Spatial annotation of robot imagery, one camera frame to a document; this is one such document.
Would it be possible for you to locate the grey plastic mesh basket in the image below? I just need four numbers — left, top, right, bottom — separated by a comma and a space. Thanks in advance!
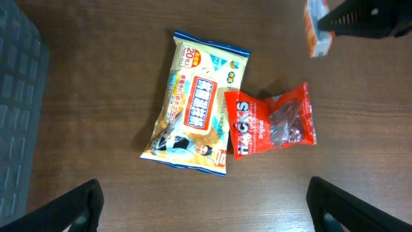
1, 0, 50, 225

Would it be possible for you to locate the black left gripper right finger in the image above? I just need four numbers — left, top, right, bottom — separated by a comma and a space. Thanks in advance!
306, 177, 411, 232

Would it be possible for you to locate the red Hacks candy bag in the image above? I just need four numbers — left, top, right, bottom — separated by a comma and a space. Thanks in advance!
225, 82, 317, 160

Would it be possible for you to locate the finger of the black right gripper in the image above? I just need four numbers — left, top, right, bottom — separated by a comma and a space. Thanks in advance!
317, 0, 411, 39

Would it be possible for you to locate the orange tissue pack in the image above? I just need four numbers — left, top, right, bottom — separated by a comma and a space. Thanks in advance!
303, 0, 335, 58

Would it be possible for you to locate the beige wet wipes pack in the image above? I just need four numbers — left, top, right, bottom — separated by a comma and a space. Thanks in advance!
140, 30, 251, 177

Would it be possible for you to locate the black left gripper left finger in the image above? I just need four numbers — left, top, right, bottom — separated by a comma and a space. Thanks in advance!
1, 179, 104, 232

